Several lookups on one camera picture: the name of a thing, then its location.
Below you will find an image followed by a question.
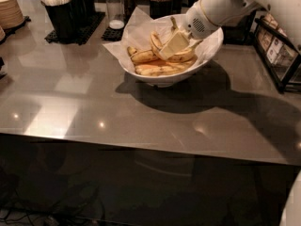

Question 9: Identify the black cutlery holder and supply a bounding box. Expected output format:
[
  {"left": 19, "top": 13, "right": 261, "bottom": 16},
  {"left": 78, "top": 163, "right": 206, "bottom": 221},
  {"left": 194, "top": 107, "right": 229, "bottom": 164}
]
[
  {"left": 71, "top": 0, "right": 95, "bottom": 25},
  {"left": 44, "top": 3, "right": 76, "bottom": 40}
]

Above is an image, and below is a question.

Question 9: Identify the small black rubber mat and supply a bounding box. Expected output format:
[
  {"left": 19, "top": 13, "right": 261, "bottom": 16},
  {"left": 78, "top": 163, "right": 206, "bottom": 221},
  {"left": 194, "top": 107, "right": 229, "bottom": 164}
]
[{"left": 102, "top": 27, "right": 123, "bottom": 41}]

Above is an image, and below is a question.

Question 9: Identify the bottom yellow banana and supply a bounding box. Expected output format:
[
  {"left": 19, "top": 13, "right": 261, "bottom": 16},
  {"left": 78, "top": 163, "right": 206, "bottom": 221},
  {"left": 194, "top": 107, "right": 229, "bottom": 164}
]
[{"left": 135, "top": 57, "right": 197, "bottom": 77}]

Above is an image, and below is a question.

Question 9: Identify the front black cutlery holder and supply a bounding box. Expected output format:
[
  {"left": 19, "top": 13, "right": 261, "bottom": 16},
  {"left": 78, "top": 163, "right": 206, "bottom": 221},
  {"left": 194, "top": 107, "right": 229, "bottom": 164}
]
[{"left": 44, "top": 3, "right": 76, "bottom": 40}]

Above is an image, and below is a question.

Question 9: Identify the spotted yellow banana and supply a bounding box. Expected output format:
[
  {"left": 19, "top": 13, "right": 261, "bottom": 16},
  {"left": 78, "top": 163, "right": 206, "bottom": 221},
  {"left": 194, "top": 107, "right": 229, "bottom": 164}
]
[{"left": 150, "top": 31, "right": 202, "bottom": 62}]

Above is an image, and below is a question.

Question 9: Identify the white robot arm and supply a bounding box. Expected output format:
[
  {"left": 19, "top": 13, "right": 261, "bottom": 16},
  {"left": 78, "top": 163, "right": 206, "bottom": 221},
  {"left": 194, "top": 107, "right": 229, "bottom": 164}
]
[{"left": 159, "top": 0, "right": 301, "bottom": 59}]

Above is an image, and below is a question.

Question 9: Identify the black stir stick holder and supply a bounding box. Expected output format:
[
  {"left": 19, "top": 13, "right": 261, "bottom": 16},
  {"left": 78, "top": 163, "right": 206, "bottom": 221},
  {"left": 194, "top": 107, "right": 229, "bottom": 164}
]
[{"left": 150, "top": 0, "right": 182, "bottom": 19}]

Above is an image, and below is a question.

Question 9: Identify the upright yellow banana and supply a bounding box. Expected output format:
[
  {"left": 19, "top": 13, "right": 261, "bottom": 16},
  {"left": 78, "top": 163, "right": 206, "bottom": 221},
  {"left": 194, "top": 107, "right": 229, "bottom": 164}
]
[{"left": 170, "top": 16, "right": 179, "bottom": 31}]

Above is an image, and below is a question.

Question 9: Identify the left yellow banana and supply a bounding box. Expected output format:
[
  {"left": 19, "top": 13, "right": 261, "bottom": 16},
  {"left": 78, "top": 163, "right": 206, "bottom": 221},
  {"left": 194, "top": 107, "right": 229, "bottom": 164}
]
[{"left": 127, "top": 46, "right": 158, "bottom": 64}]

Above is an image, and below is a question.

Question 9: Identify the white ceramic bowl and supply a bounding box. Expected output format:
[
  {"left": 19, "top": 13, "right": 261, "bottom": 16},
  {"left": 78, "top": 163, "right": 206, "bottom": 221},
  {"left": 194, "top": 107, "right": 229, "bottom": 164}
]
[{"left": 119, "top": 14, "right": 224, "bottom": 88}]

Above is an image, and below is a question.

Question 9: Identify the black rubber grid mat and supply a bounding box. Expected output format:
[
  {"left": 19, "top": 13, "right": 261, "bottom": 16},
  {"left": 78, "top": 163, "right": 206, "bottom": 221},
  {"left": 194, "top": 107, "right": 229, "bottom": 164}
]
[{"left": 44, "top": 11, "right": 105, "bottom": 45}]

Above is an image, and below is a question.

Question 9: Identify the stack of paper plates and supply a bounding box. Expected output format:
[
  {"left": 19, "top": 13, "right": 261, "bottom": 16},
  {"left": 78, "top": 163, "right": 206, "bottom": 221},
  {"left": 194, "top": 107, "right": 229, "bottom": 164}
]
[{"left": 0, "top": 0, "right": 24, "bottom": 29}]

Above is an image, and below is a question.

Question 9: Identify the glass sugar dispenser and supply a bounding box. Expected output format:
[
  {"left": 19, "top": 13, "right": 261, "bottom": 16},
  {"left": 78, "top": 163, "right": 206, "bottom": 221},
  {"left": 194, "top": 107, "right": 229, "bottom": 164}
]
[{"left": 105, "top": 0, "right": 124, "bottom": 30}]

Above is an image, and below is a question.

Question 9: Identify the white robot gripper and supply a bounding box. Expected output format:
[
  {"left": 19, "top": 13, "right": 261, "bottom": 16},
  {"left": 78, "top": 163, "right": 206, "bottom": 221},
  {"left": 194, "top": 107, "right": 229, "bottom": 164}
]
[{"left": 159, "top": 0, "right": 260, "bottom": 60}]

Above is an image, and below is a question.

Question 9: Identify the rear black cutlery holder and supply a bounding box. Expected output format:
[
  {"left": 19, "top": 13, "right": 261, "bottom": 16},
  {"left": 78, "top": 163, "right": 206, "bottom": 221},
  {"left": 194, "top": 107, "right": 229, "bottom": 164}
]
[{"left": 71, "top": 0, "right": 95, "bottom": 25}]

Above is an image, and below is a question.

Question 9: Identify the black tea bag rack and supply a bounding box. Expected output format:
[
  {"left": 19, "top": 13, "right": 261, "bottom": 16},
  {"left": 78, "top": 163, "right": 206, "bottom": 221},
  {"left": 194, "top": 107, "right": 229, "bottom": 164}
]
[{"left": 254, "top": 14, "right": 301, "bottom": 92}]

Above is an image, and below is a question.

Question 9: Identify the white paper bowl liner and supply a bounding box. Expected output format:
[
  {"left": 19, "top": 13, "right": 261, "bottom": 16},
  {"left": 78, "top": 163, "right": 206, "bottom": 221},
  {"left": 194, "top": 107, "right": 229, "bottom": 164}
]
[{"left": 104, "top": 8, "right": 224, "bottom": 80}]

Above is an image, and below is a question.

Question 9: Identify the black napkin holder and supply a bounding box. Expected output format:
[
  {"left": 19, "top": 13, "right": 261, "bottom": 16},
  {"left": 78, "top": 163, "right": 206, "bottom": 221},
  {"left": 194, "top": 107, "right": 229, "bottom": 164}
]
[{"left": 222, "top": 12, "right": 255, "bottom": 45}]

